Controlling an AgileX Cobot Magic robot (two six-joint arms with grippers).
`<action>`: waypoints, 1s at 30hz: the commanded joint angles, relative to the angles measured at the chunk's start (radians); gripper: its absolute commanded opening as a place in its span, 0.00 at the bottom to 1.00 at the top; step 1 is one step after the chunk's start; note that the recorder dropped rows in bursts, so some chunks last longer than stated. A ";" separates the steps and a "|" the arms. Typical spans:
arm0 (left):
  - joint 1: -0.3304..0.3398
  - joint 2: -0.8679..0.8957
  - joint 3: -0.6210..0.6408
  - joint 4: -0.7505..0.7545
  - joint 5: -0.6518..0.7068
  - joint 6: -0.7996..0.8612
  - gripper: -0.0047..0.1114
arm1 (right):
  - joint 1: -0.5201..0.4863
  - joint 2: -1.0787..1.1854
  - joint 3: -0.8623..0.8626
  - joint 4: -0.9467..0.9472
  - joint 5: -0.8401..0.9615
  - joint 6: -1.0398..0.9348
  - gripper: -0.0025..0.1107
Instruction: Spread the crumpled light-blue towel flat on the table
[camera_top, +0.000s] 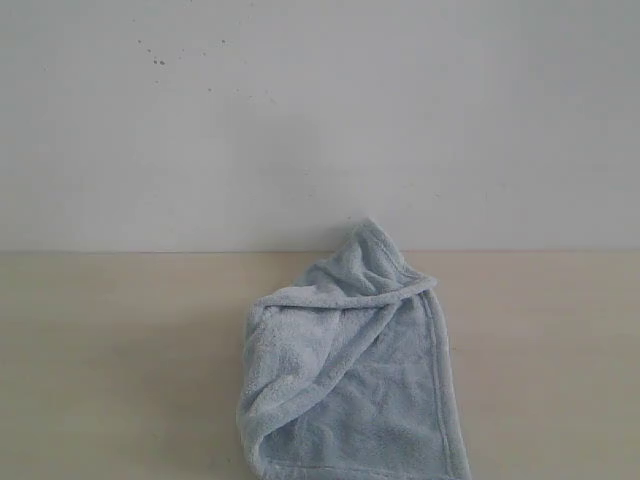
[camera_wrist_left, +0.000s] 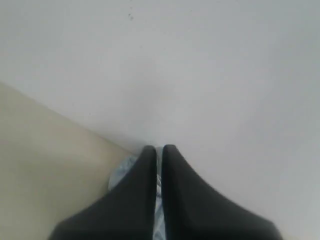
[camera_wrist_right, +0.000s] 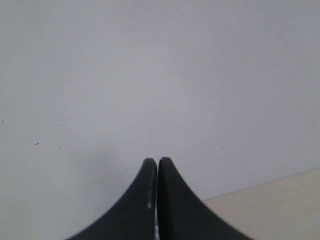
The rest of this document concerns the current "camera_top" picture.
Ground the light blue fleece towel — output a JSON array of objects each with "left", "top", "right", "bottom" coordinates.
[{"left": 236, "top": 220, "right": 471, "bottom": 479}]

